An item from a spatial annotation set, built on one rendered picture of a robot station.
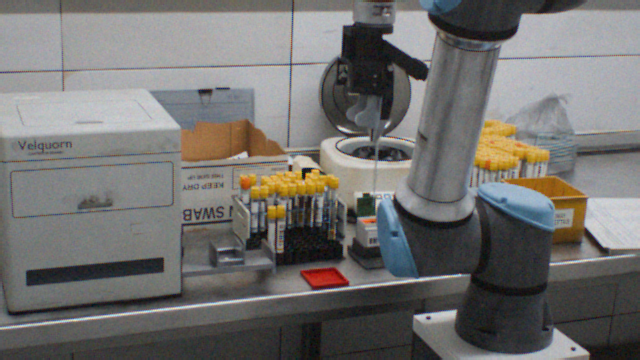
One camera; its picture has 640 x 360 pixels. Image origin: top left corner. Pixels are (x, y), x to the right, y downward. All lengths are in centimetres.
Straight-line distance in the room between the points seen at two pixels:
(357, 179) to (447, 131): 76
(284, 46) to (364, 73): 61
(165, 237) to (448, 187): 51
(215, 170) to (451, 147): 72
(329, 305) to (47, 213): 51
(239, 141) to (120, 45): 34
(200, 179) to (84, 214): 40
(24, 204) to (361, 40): 62
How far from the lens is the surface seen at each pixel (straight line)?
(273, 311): 168
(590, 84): 270
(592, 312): 298
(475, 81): 126
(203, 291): 169
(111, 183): 157
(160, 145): 157
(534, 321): 149
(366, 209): 183
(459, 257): 141
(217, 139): 220
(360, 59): 169
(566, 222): 201
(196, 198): 193
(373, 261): 180
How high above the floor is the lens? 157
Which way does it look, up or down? 18 degrees down
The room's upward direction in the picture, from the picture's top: 3 degrees clockwise
